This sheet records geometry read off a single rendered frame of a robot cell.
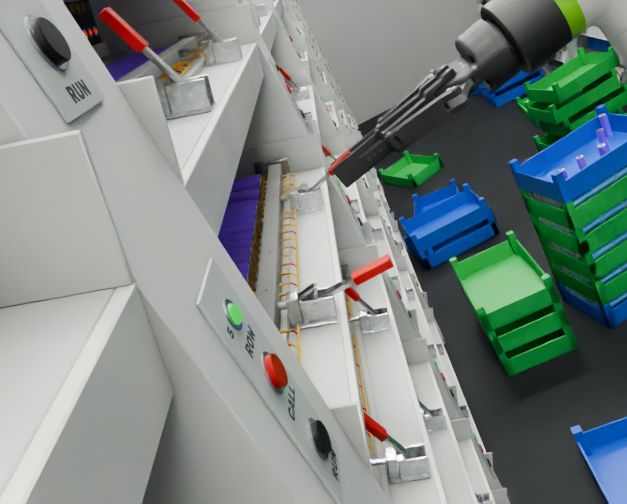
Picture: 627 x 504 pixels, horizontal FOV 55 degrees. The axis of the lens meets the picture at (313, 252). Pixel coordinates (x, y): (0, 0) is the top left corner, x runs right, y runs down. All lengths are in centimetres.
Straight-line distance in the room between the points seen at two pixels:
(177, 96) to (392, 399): 43
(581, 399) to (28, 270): 151
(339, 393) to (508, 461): 115
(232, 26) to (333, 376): 56
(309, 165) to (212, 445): 71
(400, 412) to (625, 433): 88
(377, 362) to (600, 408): 90
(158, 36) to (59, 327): 73
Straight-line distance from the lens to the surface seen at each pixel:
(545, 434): 159
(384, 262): 50
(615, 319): 178
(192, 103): 45
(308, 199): 75
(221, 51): 71
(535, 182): 163
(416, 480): 63
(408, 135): 70
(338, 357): 47
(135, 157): 25
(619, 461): 149
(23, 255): 21
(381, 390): 74
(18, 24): 23
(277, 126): 90
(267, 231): 66
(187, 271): 24
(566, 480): 149
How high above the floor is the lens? 115
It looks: 23 degrees down
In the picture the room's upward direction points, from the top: 30 degrees counter-clockwise
